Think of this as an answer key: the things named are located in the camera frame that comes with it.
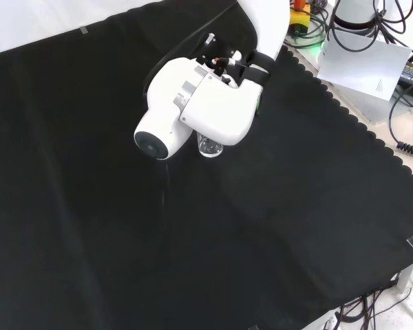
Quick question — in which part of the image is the clear glass beaker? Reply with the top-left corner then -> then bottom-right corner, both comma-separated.
195,132 -> 225,159

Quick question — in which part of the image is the black bench cloth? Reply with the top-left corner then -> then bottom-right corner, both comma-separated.
0,1 -> 413,330

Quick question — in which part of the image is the yellow stop button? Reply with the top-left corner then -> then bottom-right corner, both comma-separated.
288,0 -> 312,36

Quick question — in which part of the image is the grey metal box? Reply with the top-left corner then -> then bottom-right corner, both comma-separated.
325,80 -> 400,125

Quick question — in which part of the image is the pale white board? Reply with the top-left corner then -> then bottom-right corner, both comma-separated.
317,28 -> 413,102

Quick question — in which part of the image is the white bench leg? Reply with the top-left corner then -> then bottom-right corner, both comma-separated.
395,261 -> 413,294

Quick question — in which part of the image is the coiled black cable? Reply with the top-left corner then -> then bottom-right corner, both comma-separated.
396,141 -> 413,158

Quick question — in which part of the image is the black cable bundle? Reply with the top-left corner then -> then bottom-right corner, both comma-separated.
325,271 -> 413,330

